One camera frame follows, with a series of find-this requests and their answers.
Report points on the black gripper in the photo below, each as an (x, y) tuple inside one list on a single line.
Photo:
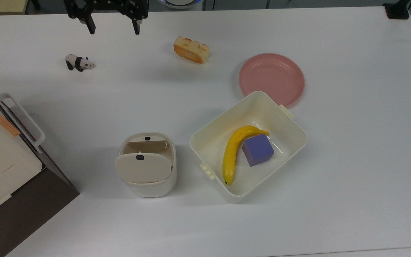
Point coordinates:
[(134, 7)]

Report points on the cream trash can lid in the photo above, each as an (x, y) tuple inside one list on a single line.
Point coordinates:
[(143, 169)]

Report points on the cream trash can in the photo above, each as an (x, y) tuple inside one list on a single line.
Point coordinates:
[(152, 191)]

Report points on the panda figurine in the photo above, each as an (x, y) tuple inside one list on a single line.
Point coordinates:
[(79, 63)]

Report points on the white blue round base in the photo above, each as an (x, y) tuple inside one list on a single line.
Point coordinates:
[(180, 3)]

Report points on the toy bread loaf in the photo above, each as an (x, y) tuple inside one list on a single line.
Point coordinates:
[(191, 50)]

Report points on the cream plastic storage box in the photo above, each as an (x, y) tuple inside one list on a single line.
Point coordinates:
[(209, 142)]

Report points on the pink plate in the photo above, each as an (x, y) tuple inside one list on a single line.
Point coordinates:
[(271, 76)]

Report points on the yellow toy banana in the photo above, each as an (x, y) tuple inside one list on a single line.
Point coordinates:
[(229, 157)]

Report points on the purple cube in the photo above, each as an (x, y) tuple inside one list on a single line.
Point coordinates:
[(259, 150)]

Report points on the dark brown drawer box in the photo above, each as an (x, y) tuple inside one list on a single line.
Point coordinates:
[(30, 207)]

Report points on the black clamp base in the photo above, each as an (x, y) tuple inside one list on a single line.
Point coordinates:
[(397, 10)]

